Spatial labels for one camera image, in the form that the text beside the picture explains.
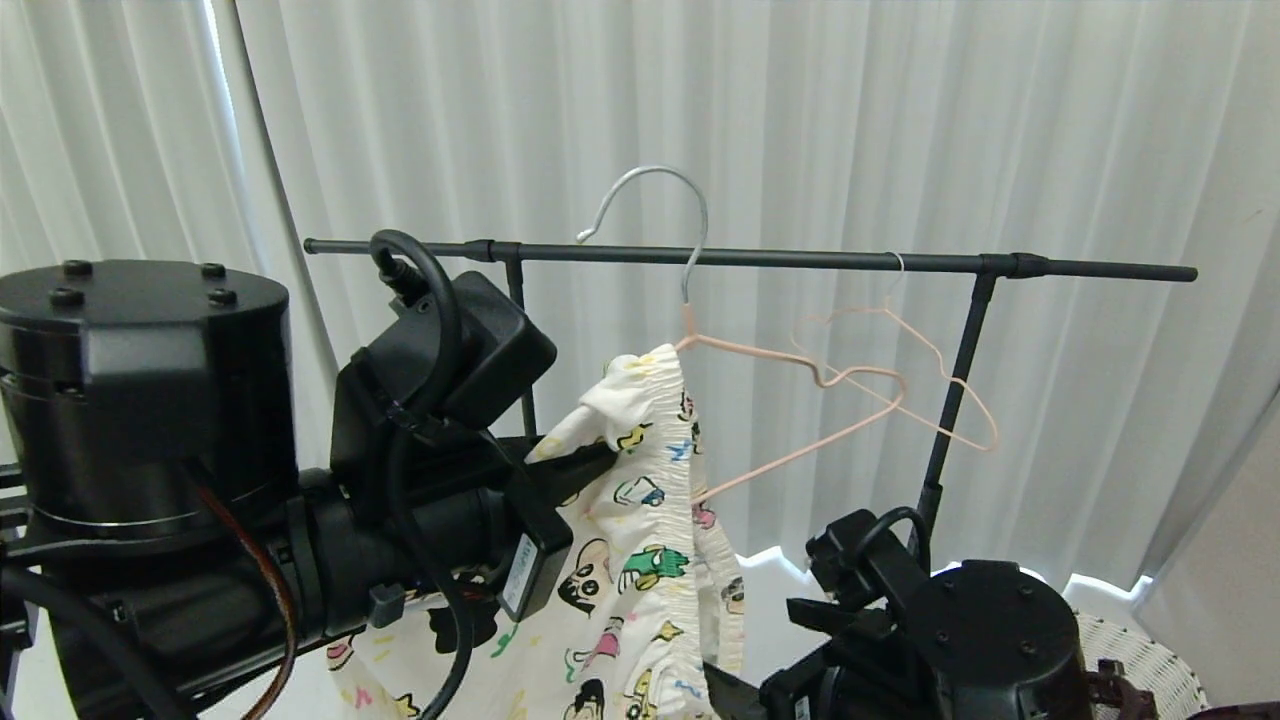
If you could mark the white laundry basket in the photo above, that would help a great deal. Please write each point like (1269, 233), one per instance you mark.
(1150, 660)

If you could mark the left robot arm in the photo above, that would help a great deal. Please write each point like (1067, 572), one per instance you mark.
(140, 400)

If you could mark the pink clothes hanger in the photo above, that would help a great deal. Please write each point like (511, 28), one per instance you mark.
(886, 303)
(688, 320)

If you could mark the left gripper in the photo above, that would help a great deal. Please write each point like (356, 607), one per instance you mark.
(450, 540)

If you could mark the cream printed garment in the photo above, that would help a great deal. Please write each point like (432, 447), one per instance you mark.
(640, 560)

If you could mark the black clothes rack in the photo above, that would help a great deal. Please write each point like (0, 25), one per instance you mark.
(800, 260)

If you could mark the white curtain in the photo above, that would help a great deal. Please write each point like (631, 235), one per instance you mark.
(900, 120)

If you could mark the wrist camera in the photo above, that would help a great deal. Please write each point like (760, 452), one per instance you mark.
(450, 340)
(860, 570)

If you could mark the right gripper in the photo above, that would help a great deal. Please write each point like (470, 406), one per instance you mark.
(790, 690)

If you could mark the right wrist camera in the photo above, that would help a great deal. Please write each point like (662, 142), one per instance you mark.
(860, 570)

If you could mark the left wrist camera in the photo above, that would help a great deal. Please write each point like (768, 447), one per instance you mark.
(450, 340)

